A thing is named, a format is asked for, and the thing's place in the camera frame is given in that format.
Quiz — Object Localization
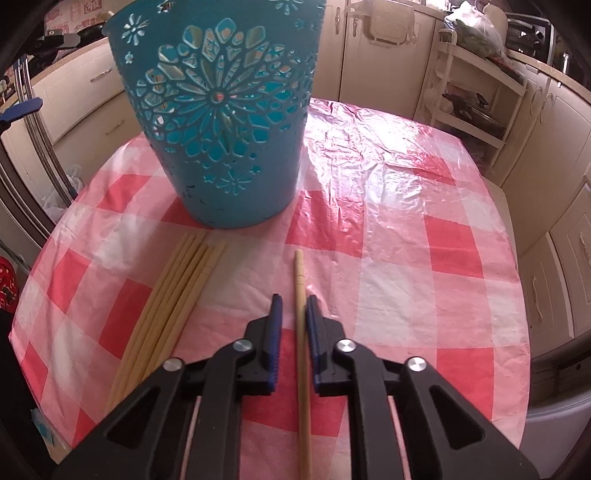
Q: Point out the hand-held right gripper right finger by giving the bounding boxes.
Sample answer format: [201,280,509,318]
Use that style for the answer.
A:
[305,294,540,480]

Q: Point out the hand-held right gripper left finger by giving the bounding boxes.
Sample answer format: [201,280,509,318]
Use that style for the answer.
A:
[51,294,284,480]

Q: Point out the single bamboo chopstick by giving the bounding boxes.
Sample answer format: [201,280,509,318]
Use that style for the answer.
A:
[294,250,314,480]

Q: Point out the bundle of wooden chopsticks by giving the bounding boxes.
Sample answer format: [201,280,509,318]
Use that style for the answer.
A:
[105,231,228,414]

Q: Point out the teal perforated plastic basket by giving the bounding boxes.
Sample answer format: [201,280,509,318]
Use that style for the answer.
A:
[102,0,326,230]

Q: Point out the pink checked plastic tablecloth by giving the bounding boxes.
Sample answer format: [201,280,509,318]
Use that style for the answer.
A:
[11,97,532,480]

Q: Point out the white plastic bag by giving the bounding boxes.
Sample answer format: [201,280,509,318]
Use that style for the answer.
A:
[43,165,85,223]

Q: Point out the white plastic bin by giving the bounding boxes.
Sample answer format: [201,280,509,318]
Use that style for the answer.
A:
[525,396,585,480]

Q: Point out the dark cloth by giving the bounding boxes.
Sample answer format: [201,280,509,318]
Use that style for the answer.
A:
[0,308,63,480]

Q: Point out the dark cooking pot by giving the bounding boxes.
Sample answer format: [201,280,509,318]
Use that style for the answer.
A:
[441,92,505,138]

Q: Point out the red cushion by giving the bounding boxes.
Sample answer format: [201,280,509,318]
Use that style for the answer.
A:
[0,256,20,320]

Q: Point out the cream cabinet doors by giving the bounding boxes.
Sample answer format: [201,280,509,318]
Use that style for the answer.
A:
[323,0,445,126]

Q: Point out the chrome metal tubes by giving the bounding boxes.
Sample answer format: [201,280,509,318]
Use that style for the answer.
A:
[13,58,80,206]

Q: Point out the cream drawer cabinet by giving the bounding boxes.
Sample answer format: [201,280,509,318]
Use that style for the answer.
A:
[0,37,149,151]

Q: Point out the white shelf rack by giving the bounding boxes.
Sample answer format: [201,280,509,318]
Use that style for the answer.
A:
[431,30,528,176]

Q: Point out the white plastic tray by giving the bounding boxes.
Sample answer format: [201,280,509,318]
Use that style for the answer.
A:
[360,0,417,48]

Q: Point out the blue plastic clip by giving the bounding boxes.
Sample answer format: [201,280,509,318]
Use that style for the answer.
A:
[0,96,43,127]

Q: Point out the clear plastic bag of greens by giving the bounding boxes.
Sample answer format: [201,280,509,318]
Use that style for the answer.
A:
[444,4,509,61]

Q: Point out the dark countertop appliance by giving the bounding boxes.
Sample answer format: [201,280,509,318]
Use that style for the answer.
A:
[505,18,556,62]

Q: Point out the cream cabinet with curved handles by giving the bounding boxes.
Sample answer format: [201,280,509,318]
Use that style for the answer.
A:
[499,58,591,358]

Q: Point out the pink wall poster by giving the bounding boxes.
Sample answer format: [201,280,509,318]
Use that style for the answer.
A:
[44,0,108,29]

